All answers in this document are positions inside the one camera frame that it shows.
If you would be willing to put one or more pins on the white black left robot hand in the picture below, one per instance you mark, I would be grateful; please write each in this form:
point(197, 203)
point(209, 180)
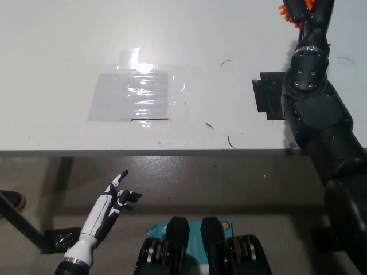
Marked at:
point(106, 209)

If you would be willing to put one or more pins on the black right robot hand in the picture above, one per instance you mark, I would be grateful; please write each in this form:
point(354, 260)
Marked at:
point(316, 25)

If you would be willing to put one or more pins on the orange microfibre duster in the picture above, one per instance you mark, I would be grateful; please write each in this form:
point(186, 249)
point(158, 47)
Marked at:
point(283, 12)

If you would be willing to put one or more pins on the black teal robot torso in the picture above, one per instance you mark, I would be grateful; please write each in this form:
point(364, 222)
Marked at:
point(177, 247)

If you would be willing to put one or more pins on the black floor tape patch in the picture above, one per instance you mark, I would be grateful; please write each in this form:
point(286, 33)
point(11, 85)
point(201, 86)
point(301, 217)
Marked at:
point(63, 240)
point(319, 240)

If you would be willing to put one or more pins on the black diagonal bar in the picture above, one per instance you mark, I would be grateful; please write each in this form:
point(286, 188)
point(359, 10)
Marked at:
point(24, 224)

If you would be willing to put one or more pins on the black shoe tan sole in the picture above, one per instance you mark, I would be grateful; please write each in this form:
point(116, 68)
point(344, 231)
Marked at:
point(13, 199)

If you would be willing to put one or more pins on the clear taped plastic sheet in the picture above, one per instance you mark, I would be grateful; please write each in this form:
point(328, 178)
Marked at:
point(114, 98)

